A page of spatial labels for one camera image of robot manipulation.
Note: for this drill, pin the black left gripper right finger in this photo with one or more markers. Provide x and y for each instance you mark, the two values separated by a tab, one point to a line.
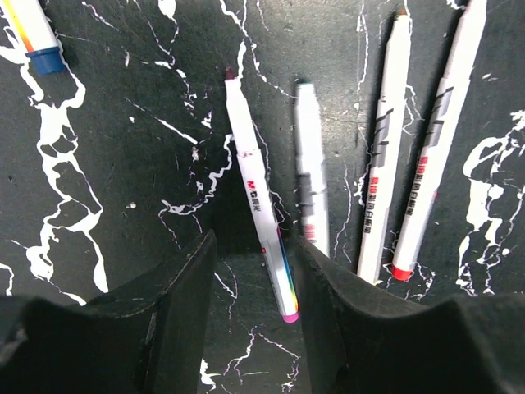
362	339

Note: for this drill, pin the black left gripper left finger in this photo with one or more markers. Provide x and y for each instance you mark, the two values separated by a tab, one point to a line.
146	336

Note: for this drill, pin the purple whiteboard pen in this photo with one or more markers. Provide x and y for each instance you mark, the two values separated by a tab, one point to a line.
253	173

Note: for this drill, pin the yellow whiteboard pen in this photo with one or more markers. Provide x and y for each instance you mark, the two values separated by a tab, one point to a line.
385	147

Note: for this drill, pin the green whiteboard pen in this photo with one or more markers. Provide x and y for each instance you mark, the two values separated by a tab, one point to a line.
310	166

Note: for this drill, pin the red whiteboard pen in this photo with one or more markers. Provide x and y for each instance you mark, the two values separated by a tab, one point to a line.
450	97

